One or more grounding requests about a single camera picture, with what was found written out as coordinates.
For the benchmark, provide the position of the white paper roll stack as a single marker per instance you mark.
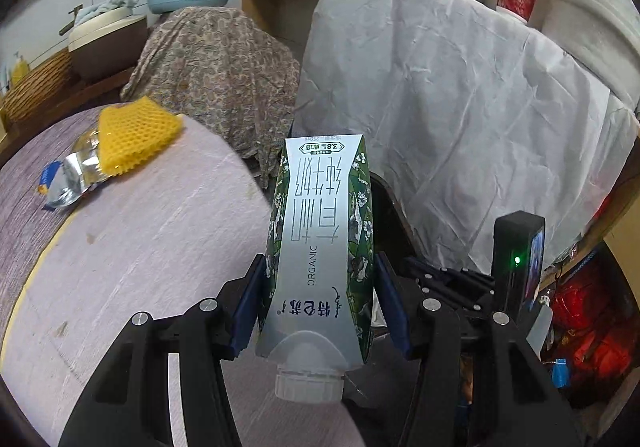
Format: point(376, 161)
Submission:
point(585, 2)

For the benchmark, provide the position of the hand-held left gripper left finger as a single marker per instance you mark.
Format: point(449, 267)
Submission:
point(247, 312)

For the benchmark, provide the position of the green white milk carton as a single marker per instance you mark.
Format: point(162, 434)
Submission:
point(310, 237)

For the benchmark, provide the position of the wicker basket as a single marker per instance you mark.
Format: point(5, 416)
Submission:
point(40, 87)

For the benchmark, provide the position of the bronze faucet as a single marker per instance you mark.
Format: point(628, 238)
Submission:
point(72, 19)

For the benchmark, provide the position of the silver foil wrapper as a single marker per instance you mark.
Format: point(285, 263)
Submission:
point(70, 177)

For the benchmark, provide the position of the floral cloth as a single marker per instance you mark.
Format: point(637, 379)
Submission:
point(215, 72)

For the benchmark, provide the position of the dark wooden counter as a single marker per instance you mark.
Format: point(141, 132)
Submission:
point(95, 92)

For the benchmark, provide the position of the light blue towel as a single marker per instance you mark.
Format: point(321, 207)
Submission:
point(105, 9)

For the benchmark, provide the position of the yellow foam net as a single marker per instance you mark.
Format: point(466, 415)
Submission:
point(135, 132)

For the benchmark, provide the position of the red bag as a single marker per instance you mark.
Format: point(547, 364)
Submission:
point(595, 327)

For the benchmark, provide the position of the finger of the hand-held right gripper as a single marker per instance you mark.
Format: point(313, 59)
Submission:
point(465, 299)
point(450, 275)

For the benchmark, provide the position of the yellow soap bottle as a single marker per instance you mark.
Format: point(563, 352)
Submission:
point(19, 72)

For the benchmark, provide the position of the purple striped tablecloth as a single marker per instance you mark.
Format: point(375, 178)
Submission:
point(25, 207)

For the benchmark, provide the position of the brown pot with white lid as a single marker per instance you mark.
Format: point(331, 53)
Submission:
point(105, 52)

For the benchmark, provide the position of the white crinkled cloth cover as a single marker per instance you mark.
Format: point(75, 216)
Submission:
point(450, 102)

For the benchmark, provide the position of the light wooden cabinet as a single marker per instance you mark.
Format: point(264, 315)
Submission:
point(280, 12)

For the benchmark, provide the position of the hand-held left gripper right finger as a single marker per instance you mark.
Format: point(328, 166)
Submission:
point(395, 312)

